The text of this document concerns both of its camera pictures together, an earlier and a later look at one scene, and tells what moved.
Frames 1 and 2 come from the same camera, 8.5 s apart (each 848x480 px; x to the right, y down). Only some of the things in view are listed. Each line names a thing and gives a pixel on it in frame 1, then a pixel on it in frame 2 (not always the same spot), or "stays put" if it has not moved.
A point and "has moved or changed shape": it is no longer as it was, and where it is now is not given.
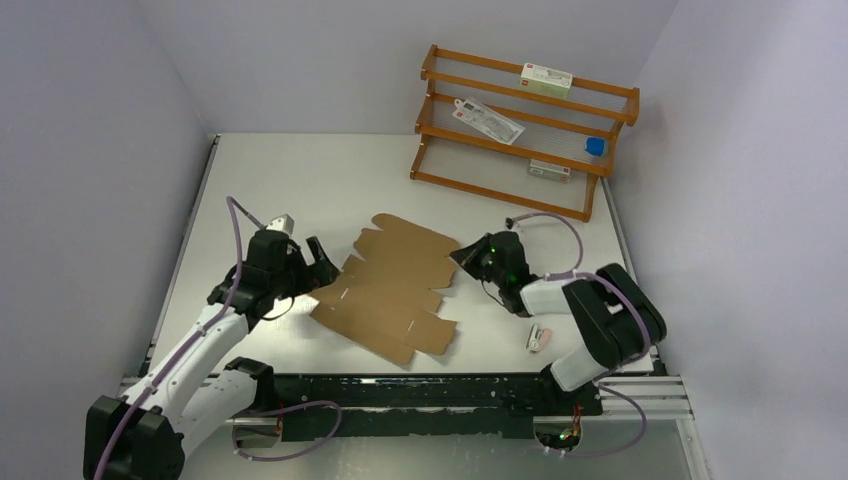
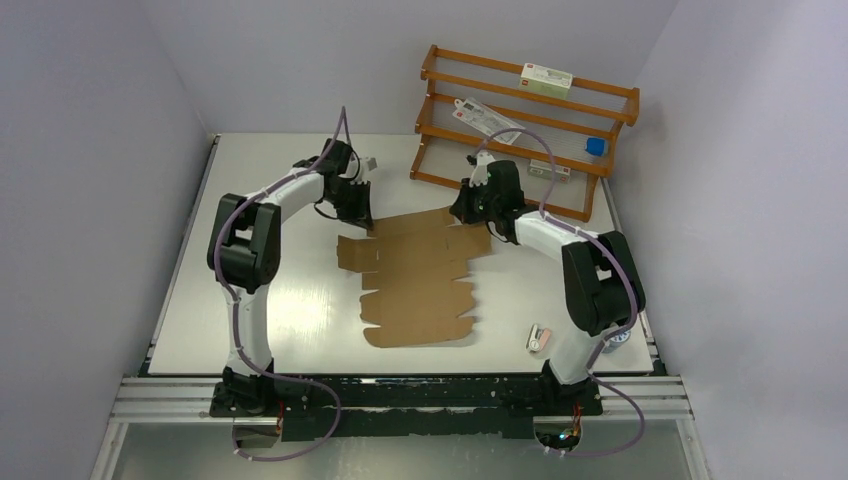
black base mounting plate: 420,407 stays put
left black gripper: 324,270 → 361,215
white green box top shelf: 546,80 stays put
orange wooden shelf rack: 527,137 stays put
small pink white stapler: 538,339 stays put
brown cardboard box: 383,302 has moved or changed shape
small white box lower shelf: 550,171 stays put
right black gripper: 468,256 → 461,207
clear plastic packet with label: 486,121 stays put
